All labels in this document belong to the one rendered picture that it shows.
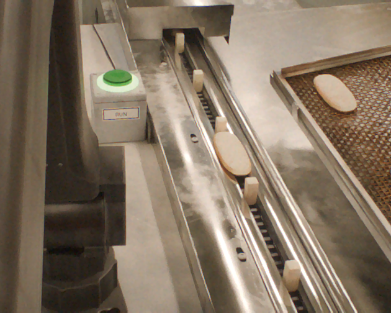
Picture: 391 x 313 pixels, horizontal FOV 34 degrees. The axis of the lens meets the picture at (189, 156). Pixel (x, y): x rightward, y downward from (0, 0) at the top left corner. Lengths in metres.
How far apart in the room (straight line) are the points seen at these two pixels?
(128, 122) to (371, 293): 0.38
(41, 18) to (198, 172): 0.60
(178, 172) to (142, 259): 0.12
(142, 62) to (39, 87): 0.86
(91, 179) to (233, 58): 0.68
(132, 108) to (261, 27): 0.49
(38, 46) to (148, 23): 0.92
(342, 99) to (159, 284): 0.35
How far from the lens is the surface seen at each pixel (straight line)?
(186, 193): 0.73
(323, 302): 0.64
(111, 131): 0.87
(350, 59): 0.97
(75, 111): 0.43
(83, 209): 0.53
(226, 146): 0.81
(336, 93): 0.87
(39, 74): 0.16
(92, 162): 0.49
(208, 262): 0.64
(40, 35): 0.16
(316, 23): 1.33
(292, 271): 0.64
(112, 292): 0.65
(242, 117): 0.88
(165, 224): 0.75
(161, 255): 0.71
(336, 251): 0.74
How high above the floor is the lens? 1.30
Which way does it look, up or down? 34 degrees down
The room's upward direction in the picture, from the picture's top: 4 degrees clockwise
